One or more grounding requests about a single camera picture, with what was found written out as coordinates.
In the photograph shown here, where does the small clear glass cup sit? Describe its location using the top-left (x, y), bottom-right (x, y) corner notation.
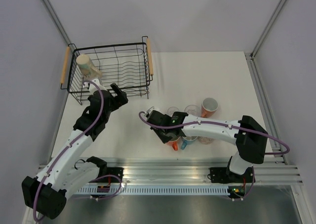
top-left (167, 107), bottom-right (179, 117)

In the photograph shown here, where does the orange mug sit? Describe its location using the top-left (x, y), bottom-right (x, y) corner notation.
top-left (166, 140), bottom-right (178, 151)

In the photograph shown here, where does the faceted clear glass cup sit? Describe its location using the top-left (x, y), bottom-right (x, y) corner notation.
top-left (184, 105), bottom-right (201, 117)

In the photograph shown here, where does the cream patterned mug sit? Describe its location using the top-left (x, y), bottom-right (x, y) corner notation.
top-left (76, 54), bottom-right (102, 80)

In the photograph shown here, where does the blue mug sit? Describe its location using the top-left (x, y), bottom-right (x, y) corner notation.
top-left (181, 136), bottom-right (198, 150)

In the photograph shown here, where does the pink patterned ceramic mug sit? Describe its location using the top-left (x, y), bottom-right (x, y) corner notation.
top-left (198, 136), bottom-right (213, 145)

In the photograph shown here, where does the salmon pink mug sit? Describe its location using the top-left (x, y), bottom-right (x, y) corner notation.
top-left (201, 98), bottom-right (218, 118)

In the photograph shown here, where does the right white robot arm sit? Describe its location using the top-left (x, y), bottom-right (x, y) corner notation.
top-left (145, 110), bottom-right (268, 182)

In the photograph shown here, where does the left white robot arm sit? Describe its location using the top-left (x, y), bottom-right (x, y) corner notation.
top-left (22, 79), bottom-right (128, 223)

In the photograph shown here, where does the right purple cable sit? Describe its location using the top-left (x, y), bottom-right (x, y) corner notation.
top-left (138, 111), bottom-right (291, 157)

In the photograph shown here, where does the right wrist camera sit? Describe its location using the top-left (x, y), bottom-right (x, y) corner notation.
top-left (145, 106), bottom-right (160, 116)

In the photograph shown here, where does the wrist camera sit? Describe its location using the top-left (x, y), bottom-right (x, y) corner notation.
top-left (82, 79), bottom-right (102, 89)
top-left (145, 106), bottom-right (160, 116)

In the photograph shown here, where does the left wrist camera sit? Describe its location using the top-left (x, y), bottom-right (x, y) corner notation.
top-left (82, 79), bottom-right (102, 89)

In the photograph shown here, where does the black wire dish rack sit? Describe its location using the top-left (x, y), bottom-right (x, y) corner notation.
top-left (61, 36), bottom-right (153, 105)

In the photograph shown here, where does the right wooden rack handle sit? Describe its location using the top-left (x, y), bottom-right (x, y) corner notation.
top-left (146, 38), bottom-right (154, 76)

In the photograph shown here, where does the wooden rack handle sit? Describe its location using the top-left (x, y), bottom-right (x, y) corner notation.
top-left (60, 46), bottom-right (70, 84)
top-left (146, 38), bottom-right (154, 76)

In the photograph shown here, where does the left wooden rack handle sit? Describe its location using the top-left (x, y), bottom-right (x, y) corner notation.
top-left (60, 46), bottom-right (70, 84)

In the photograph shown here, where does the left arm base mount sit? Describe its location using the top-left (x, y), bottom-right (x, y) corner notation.
top-left (89, 167), bottom-right (124, 186)

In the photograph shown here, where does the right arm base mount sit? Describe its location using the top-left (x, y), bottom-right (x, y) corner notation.
top-left (207, 167), bottom-right (253, 184)

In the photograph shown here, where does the white slotted cable duct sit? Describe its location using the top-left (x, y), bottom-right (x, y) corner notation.
top-left (75, 184), bottom-right (230, 196)

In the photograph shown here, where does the aluminium frame rail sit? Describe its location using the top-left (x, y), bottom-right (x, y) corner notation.
top-left (40, 0), bottom-right (72, 45)

